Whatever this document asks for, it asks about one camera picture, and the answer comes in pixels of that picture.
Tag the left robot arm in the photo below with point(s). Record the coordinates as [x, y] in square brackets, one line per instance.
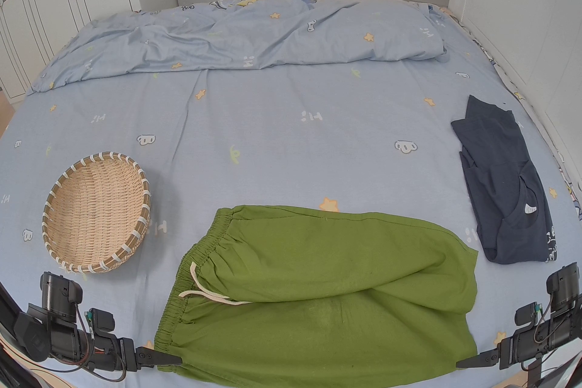
[32, 336]

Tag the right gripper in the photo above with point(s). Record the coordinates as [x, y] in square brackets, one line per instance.
[518, 350]

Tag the dark blue T-shirt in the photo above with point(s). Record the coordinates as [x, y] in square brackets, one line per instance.
[500, 177]

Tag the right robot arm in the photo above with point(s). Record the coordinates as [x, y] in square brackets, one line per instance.
[564, 286]

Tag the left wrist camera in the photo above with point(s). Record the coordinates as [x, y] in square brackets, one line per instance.
[100, 320]

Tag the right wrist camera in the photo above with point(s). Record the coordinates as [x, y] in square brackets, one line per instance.
[527, 315]

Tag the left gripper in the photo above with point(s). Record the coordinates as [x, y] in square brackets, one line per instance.
[111, 352]

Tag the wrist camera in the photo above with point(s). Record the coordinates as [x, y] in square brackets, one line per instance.
[100, 320]
[527, 315]

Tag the pale blue quilt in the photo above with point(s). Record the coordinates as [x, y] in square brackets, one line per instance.
[227, 40]

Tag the green shorts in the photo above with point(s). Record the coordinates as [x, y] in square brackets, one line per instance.
[318, 286]

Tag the round woven basket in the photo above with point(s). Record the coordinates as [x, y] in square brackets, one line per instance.
[91, 204]

